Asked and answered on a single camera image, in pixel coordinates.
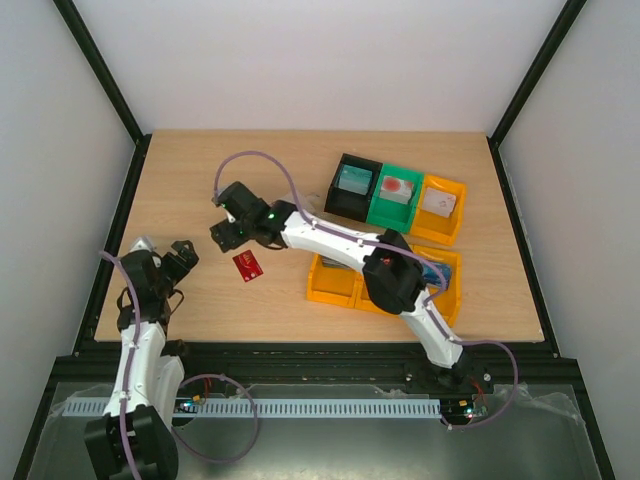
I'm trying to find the red credit card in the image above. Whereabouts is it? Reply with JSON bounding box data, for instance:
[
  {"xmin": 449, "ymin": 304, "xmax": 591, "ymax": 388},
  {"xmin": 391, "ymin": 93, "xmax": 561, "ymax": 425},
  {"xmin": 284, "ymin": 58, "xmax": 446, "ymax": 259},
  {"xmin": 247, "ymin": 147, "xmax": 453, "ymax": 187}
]
[{"xmin": 232, "ymin": 250, "xmax": 263, "ymax": 282}]

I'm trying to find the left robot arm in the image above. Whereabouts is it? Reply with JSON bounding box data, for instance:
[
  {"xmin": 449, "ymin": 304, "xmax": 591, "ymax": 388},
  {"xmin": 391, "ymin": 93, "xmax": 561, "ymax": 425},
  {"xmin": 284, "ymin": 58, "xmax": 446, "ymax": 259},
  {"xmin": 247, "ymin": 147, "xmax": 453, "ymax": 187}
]
[{"xmin": 84, "ymin": 237, "xmax": 199, "ymax": 479}]

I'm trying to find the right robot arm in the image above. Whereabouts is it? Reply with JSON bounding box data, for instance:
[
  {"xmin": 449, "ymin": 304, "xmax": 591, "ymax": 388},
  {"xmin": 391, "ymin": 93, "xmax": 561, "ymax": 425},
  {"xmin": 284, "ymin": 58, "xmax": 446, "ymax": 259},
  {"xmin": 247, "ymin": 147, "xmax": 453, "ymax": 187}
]
[{"xmin": 210, "ymin": 181, "xmax": 472, "ymax": 392}]

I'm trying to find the black VIP card stack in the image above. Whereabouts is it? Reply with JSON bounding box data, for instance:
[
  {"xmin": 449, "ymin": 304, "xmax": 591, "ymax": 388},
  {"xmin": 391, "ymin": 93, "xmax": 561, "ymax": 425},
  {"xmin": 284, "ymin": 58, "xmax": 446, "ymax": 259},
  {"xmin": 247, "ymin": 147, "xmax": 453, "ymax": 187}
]
[{"xmin": 321, "ymin": 256, "xmax": 350, "ymax": 270}]

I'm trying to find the teal card stack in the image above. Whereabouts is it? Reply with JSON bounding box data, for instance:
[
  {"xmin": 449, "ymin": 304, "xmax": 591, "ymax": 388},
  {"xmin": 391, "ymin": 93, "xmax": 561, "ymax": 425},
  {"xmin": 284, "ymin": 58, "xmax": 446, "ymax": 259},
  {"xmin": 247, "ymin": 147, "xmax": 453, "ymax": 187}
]
[{"xmin": 337, "ymin": 164, "xmax": 373, "ymax": 195}]

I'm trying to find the red white card stack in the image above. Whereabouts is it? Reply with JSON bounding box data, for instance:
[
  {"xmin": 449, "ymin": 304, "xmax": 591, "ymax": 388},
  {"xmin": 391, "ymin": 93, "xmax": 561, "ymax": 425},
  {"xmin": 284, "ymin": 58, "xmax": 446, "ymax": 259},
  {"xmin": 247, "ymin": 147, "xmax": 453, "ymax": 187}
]
[{"xmin": 379, "ymin": 175, "xmax": 414, "ymax": 205}]

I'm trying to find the blue VIP card stack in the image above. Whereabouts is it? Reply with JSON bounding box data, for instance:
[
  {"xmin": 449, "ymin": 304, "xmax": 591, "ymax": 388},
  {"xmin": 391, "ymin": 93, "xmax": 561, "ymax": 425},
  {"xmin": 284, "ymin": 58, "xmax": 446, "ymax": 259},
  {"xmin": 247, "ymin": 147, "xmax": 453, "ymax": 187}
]
[{"xmin": 422, "ymin": 261, "xmax": 453, "ymax": 290}]

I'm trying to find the black bin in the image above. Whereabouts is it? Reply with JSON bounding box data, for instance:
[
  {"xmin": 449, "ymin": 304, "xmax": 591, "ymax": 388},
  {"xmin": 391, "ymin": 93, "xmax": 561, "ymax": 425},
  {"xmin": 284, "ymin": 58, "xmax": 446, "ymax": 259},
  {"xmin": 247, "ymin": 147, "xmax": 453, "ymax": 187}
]
[{"xmin": 324, "ymin": 153, "xmax": 383, "ymax": 222}]

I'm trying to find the yellow bin lower left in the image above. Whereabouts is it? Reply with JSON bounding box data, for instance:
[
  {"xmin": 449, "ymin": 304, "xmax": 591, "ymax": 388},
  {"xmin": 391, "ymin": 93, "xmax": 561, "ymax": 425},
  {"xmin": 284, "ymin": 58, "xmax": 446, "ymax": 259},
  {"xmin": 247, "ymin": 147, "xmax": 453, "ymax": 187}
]
[{"xmin": 306, "ymin": 255, "xmax": 363, "ymax": 308}]

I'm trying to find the yellow bin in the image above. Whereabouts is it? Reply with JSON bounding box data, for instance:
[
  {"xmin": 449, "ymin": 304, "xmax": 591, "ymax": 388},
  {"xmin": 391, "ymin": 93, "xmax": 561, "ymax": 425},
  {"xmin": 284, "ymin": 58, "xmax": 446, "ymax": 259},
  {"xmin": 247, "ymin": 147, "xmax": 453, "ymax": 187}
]
[
  {"xmin": 411, "ymin": 245, "xmax": 462, "ymax": 327},
  {"xmin": 409, "ymin": 175, "xmax": 467, "ymax": 246},
  {"xmin": 354, "ymin": 277, "xmax": 389, "ymax": 316},
  {"xmin": 306, "ymin": 255, "xmax": 363, "ymax": 308}
]

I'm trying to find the yellow bin lower middle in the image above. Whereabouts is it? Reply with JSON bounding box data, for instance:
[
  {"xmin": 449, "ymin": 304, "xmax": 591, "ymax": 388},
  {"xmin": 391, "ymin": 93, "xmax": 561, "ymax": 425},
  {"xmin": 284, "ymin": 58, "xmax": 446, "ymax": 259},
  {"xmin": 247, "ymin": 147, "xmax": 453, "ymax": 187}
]
[{"xmin": 354, "ymin": 277, "xmax": 389, "ymax": 316}]

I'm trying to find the green bin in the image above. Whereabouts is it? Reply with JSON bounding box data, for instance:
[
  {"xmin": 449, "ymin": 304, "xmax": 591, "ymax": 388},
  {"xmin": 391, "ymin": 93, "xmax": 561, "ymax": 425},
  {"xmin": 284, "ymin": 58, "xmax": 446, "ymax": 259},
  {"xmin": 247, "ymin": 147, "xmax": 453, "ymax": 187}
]
[{"xmin": 366, "ymin": 163, "xmax": 424, "ymax": 233}]

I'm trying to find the yellow bin upper right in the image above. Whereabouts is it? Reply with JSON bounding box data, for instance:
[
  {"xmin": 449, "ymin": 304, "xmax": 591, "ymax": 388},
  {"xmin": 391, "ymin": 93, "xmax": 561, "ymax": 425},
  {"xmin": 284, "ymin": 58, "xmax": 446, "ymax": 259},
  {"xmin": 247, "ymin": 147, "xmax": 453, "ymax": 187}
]
[{"xmin": 409, "ymin": 175, "xmax": 467, "ymax": 246}]

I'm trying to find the yellow bin lower right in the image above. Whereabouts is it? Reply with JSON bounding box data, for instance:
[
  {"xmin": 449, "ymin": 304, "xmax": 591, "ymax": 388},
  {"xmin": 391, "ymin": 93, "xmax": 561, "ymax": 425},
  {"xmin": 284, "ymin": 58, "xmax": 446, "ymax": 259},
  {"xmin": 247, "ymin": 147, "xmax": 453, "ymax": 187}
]
[{"xmin": 411, "ymin": 245, "xmax": 462, "ymax": 327}]

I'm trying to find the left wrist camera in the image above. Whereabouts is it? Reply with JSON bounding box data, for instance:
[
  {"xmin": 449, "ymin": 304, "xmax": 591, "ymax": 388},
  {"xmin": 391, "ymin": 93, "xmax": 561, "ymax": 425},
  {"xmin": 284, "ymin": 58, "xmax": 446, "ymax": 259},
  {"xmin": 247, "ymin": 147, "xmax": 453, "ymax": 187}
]
[{"xmin": 129, "ymin": 235, "xmax": 156, "ymax": 253}]

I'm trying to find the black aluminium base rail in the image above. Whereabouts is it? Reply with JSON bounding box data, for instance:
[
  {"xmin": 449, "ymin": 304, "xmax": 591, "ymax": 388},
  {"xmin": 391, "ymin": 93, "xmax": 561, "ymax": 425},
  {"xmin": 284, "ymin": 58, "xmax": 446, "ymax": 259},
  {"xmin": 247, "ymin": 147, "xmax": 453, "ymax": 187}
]
[{"xmin": 49, "ymin": 341, "xmax": 586, "ymax": 396}]

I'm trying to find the white slotted cable duct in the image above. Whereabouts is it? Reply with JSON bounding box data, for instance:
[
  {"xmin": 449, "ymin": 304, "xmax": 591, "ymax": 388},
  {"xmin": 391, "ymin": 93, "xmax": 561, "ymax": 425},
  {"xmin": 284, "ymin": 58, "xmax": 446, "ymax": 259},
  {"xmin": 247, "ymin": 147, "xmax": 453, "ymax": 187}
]
[{"xmin": 64, "ymin": 397, "xmax": 442, "ymax": 420}]

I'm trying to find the black frame post left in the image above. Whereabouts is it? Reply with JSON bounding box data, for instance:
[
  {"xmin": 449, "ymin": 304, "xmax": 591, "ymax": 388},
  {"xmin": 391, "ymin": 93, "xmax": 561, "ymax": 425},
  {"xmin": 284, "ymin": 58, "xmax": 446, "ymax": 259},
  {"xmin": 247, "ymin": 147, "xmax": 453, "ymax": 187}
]
[{"xmin": 53, "ymin": 0, "xmax": 151, "ymax": 146}]

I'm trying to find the black frame post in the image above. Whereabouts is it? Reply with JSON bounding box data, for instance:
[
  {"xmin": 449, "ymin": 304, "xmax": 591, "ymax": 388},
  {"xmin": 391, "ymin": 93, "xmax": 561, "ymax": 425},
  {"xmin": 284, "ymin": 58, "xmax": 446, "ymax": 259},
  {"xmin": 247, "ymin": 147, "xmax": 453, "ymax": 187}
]
[
  {"xmin": 53, "ymin": 0, "xmax": 151, "ymax": 146},
  {"xmin": 488, "ymin": 0, "xmax": 589, "ymax": 146}
]

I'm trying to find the black frame post right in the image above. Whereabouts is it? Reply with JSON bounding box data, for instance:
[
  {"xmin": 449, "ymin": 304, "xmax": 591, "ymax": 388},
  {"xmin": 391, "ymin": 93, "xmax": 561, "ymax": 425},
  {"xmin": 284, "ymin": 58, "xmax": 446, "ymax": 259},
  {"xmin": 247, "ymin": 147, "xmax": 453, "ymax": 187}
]
[{"xmin": 488, "ymin": 0, "xmax": 589, "ymax": 146}]

